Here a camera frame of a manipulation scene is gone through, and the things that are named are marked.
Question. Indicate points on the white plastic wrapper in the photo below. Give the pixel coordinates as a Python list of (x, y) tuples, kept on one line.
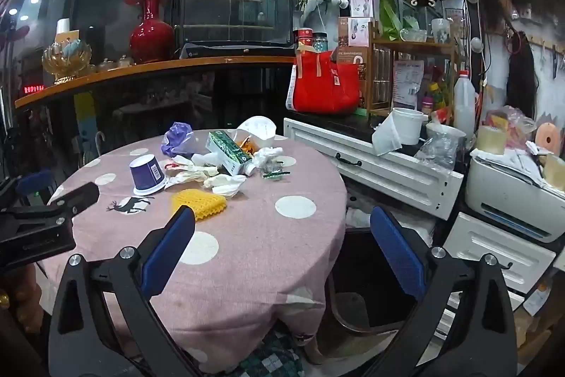
[(192, 171)]

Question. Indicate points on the white drawer cabinet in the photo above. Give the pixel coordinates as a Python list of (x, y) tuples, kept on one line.
[(397, 174)]

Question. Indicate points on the green candy wrapper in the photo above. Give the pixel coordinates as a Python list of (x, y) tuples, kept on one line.
[(274, 174)]

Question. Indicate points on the green checked cloth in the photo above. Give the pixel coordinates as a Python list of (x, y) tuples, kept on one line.
[(269, 359)]

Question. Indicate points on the dark-lid jar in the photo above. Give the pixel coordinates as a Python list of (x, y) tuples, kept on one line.
[(320, 41)]

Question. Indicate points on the purple plastic bag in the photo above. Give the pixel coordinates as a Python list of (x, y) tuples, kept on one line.
[(176, 136)]

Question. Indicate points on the white plastic tub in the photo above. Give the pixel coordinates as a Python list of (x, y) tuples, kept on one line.
[(410, 125)]

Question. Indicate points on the white plastic bottle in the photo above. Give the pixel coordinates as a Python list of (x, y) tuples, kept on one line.
[(464, 107)]

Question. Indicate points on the green milk carton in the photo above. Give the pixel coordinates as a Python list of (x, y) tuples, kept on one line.
[(226, 150)]

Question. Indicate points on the clear tape roll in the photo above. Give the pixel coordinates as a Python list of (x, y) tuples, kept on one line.
[(491, 140)]

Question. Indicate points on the purple paper cup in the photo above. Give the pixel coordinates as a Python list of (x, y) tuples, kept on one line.
[(146, 176)]

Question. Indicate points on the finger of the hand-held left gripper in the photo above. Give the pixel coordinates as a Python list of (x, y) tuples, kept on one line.
[(34, 181), (75, 198)]

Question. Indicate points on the yellow mesh sponge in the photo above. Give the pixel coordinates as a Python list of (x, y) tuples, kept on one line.
[(198, 204)]

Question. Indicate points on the glass display case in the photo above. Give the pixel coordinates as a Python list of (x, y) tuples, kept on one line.
[(234, 1)]

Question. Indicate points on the white low drawer unit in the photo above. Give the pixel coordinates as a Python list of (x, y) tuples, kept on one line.
[(494, 253)]

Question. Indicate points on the wooden counter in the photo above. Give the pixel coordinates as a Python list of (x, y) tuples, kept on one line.
[(132, 72)]

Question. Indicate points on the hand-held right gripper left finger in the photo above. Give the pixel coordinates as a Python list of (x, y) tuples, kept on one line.
[(170, 253)]

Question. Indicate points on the pink printed box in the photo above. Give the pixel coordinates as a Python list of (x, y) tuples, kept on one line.
[(363, 6)]

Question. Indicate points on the red LED display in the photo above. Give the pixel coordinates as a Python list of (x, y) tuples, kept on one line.
[(34, 88)]

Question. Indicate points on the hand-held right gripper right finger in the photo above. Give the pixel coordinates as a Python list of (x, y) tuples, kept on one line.
[(397, 257)]

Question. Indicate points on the orange snack packet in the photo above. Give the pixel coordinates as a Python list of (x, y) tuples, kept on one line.
[(248, 145)]

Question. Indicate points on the red fabric bag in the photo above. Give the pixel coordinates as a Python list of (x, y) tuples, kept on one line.
[(324, 87)]

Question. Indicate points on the gold lotus bowl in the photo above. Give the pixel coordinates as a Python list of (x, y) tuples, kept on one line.
[(66, 59)]

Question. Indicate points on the white printer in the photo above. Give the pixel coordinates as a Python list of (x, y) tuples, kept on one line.
[(507, 200)]

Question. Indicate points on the white plastic bag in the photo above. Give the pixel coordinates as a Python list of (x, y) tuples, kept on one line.
[(359, 211)]

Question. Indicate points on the white paper towel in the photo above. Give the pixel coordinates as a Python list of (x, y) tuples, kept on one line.
[(385, 138)]

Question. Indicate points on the clear plastic bag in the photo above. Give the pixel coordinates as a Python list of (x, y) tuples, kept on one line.
[(439, 149)]

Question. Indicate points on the red-lid jar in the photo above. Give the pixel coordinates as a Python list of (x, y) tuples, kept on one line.
[(303, 37)]

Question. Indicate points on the red ceramic vase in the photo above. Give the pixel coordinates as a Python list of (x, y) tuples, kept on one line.
[(151, 34)]

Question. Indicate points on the white face mask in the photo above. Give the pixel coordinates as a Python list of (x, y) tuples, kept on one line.
[(260, 127)]

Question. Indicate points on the wooden shelf rack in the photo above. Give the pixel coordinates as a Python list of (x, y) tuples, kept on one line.
[(384, 76)]

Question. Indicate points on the dark trash bin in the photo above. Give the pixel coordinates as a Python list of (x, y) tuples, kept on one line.
[(366, 271)]

